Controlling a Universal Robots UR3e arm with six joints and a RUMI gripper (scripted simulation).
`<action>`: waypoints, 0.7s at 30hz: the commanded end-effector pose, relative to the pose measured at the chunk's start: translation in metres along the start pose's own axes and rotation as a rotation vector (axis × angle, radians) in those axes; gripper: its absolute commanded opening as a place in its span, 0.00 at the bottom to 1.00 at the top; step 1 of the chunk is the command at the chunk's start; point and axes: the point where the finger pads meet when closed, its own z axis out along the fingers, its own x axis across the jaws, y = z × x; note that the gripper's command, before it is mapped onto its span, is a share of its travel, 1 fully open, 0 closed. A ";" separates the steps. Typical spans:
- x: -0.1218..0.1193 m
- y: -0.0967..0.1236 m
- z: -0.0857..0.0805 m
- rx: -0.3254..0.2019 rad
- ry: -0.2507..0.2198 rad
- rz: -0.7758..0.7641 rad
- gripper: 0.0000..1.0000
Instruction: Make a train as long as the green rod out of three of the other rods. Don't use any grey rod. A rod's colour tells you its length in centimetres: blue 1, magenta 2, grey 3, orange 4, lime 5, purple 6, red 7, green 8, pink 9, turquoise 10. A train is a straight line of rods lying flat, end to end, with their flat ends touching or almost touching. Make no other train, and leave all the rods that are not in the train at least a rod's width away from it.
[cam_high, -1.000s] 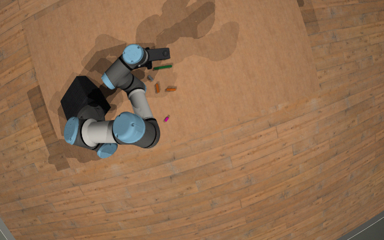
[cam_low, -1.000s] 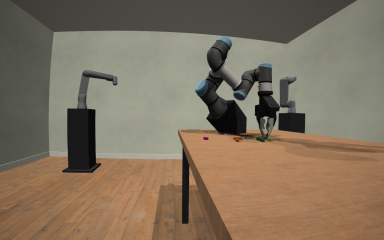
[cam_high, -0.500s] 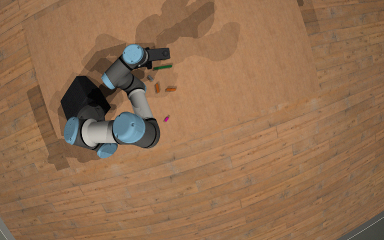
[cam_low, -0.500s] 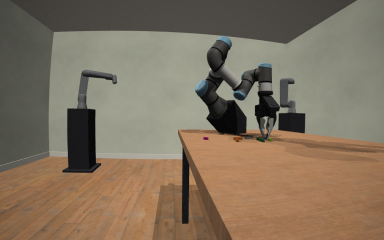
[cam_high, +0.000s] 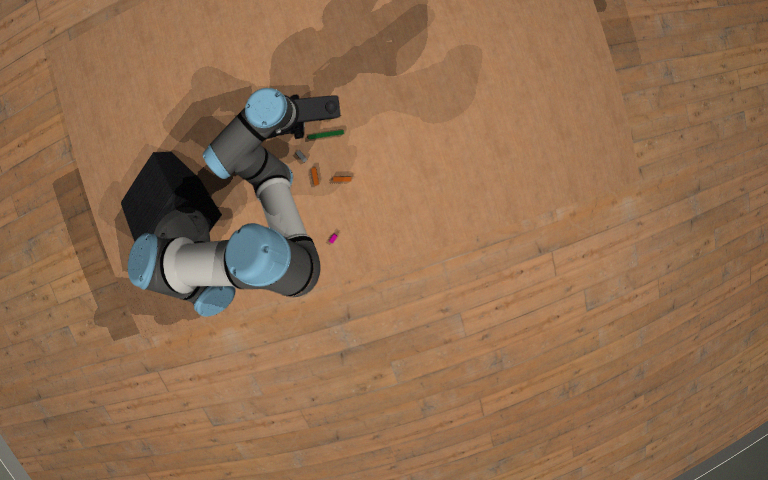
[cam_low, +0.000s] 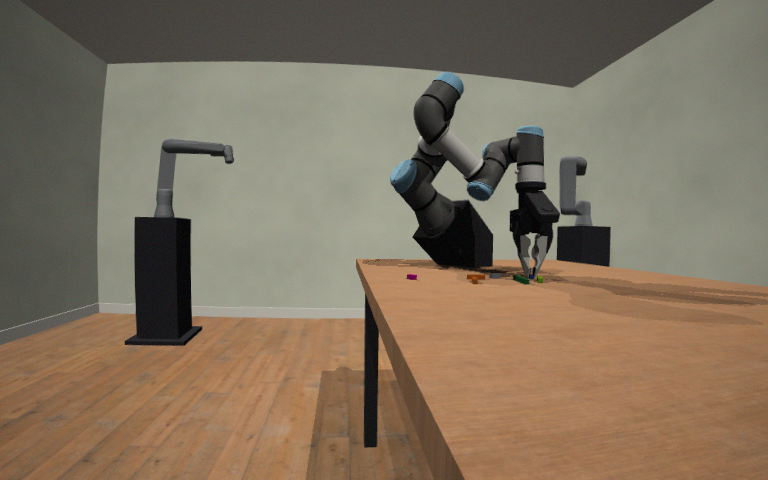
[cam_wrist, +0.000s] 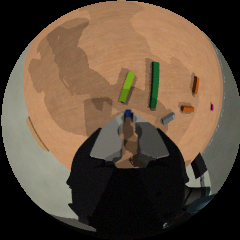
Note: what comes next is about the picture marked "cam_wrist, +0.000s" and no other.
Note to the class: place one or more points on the orange rod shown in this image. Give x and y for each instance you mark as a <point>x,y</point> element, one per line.
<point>187,108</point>
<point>195,85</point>

